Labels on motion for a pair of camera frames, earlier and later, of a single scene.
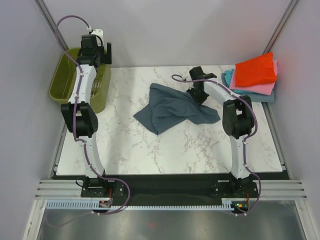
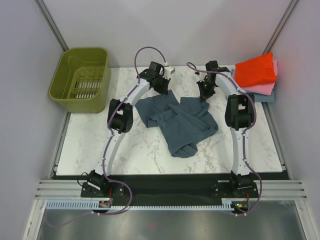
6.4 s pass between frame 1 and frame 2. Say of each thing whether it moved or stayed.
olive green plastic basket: stayed
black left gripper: moved
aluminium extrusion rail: stayed
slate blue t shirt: moved
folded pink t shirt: stayed
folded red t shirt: stayed
